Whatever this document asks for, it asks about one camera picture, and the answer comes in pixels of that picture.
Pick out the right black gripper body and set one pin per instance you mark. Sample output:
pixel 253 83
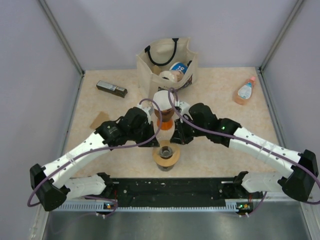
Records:
pixel 187 131

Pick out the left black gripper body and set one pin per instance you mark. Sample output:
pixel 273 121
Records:
pixel 143 134

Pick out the white paper coffee filter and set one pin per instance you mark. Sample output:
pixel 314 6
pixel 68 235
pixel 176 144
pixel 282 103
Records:
pixel 161 98

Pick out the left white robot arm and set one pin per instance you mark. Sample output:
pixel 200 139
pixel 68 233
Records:
pixel 54 183

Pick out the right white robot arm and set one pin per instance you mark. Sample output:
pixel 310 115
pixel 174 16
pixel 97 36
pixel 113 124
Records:
pixel 295 174

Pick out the brown paper coffee filter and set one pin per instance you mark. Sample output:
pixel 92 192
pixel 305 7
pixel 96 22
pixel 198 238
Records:
pixel 99 119

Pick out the orange glass carafe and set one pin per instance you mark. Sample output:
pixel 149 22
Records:
pixel 165 126

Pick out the grey glass carafe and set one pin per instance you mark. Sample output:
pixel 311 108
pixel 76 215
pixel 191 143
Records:
pixel 165 168

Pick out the black rectangular box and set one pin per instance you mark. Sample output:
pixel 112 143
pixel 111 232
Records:
pixel 112 89

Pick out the white tape roll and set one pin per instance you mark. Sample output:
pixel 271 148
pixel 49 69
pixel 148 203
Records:
pixel 172 75

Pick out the blue white cup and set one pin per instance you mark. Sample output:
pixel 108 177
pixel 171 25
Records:
pixel 179 66

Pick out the pink liquid bottle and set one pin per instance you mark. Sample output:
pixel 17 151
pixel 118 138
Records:
pixel 244 93

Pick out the cream canvas tote bag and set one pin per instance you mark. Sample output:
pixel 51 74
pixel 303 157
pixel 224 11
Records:
pixel 166 63

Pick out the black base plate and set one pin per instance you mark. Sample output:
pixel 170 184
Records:
pixel 176 192

